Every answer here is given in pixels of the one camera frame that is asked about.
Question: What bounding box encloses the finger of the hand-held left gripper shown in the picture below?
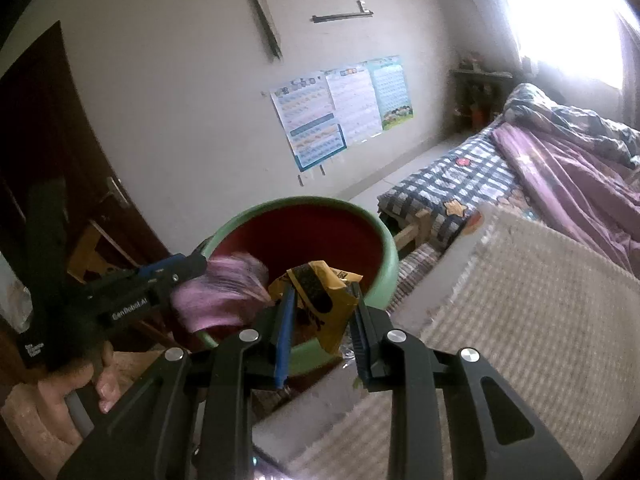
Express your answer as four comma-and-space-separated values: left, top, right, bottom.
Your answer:
132, 252, 208, 291

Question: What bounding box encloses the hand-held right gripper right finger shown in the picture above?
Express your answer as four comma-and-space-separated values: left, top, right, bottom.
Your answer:
349, 282, 583, 480

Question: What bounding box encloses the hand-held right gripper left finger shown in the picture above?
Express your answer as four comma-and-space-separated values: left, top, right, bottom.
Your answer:
57, 285, 298, 480

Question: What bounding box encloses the pink wrapper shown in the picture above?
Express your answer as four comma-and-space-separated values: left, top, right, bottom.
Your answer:
170, 254, 273, 333

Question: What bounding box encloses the yellow and black wrapper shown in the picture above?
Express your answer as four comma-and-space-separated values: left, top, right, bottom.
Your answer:
267, 260, 363, 353

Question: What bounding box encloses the green basin with red inside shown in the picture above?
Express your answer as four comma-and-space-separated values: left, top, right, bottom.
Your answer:
192, 196, 400, 376

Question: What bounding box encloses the person's left forearm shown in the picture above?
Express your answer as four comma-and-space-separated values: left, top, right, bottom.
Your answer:
0, 375, 86, 480

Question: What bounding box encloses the person's left hand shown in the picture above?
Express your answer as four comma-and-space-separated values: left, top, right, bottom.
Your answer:
37, 340, 121, 413

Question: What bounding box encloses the striped woven rug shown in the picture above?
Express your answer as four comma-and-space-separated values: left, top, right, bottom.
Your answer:
387, 242, 451, 311

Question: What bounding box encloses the dark wooden door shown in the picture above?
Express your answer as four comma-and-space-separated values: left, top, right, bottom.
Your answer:
0, 21, 171, 351

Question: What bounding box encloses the beige woven mat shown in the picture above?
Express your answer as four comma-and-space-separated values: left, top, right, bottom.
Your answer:
252, 205, 640, 480

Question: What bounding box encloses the checkered bed sheet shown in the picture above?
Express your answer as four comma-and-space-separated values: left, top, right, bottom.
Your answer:
377, 127, 531, 251

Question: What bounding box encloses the purple blanket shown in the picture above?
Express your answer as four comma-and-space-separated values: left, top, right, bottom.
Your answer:
490, 122, 640, 276

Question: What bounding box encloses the cluttered wooden side table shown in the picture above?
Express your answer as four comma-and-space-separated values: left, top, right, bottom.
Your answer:
452, 52, 513, 131

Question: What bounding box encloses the blue plaid duvet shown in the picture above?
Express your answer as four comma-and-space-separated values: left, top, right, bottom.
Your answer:
502, 82, 640, 168

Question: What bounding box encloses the bright window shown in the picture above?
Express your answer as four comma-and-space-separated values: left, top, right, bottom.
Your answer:
500, 0, 640, 91

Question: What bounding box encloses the metal door handle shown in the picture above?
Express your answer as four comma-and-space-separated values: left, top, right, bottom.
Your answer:
102, 176, 130, 207

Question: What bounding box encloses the wooden bed frame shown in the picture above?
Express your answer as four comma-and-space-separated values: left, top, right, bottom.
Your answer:
382, 207, 431, 251

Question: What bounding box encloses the blue and white wall poster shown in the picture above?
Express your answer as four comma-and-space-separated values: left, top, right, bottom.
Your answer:
270, 72, 347, 173

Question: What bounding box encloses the white chart wall poster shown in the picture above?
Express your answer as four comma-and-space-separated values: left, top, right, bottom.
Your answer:
325, 62, 383, 147

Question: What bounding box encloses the dark hanging wall strip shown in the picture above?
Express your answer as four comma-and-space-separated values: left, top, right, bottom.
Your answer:
231, 0, 283, 63

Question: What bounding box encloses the green cartoon wall poster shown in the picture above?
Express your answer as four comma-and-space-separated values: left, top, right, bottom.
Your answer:
367, 55, 415, 132

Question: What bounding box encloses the metal wall rail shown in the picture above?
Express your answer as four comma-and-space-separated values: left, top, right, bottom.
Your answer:
311, 0, 375, 24

